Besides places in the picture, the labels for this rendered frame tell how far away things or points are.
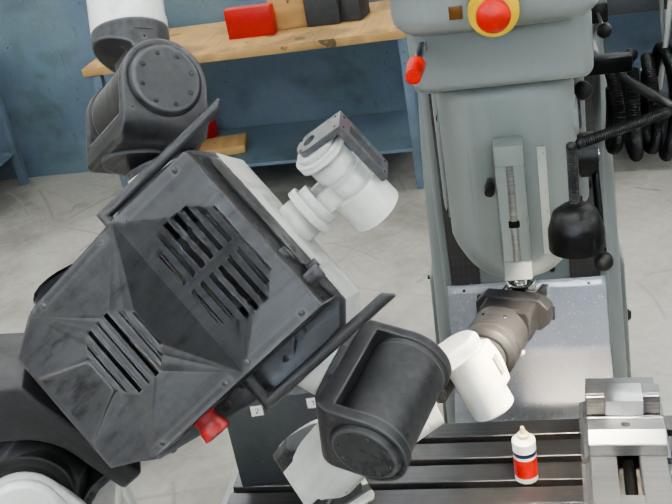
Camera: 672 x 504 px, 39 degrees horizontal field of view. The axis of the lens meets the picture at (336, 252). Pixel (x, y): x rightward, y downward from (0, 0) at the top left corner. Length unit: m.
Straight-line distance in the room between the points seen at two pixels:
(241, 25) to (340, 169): 4.27
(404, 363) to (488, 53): 0.45
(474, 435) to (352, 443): 0.83
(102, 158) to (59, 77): 5.31
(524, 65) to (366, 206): 0.34
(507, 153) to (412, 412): 0.45
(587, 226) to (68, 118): 5.46
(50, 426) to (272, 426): 0.69
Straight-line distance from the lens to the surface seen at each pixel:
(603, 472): 1.63
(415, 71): 1.16
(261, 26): 5.28
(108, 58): 1.17
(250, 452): 1.76
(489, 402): 1.38
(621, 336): 2.11
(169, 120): 1.05
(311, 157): 1.06
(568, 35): 1.29
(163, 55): 1.07
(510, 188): 1.36
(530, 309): 1.50
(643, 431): 1.66
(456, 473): 1.76
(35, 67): 6.46
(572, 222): 1.24
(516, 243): 1.39
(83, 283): 0.98
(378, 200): 1.08
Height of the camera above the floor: 2.03
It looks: 26 degrees down
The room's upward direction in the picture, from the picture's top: 10 degrees counter-clockwise
